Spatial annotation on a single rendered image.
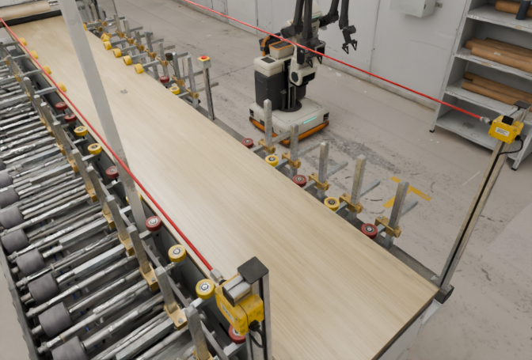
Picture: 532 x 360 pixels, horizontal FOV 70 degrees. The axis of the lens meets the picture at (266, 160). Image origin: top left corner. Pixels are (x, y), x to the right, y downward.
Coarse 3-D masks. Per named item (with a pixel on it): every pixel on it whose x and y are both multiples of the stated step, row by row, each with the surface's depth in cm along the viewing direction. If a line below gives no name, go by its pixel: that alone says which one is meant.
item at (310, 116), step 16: (256, 112) 405; (272, 112) 396; (288, 112) 395; (304, 112) 395; (320, 112) 396; (272, 128) 392; (288, 128) 376; (304, 128) 389; (320, 128) 406; (288, 144) 385
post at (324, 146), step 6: (324, 144) 208; (324, 150) 209; (324, 156) 211; (324, 162) 214; (324, 168) 217; (318, 174) 223; (324, 174) 221; (318, 180) 226; (324, 180) 224; (318, 192) 231; (324, 192) 231
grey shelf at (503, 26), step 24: (480, 0) 341; (480, 24) 364; (504, 24) 311; (528, 24) 305; (456, 48) 350; (456, 72) 381; (480, 72) 385; (504, 72) 367; (528, 72) 317; (456, 96) 370; (480, 96) 364; (456, 120) 401; (528, 120) 328; (480, 144) 371; (528, 144) 336
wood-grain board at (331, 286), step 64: (64, 64) 357; (128, 128) 265; (192, 128) 263; (192, 192) 211; (256, 192) 210; (192, 256) 176; (256, 256) 175; (320, 256) 174; (384, 256) 173; (320, 320) 150; (384, 320) 149
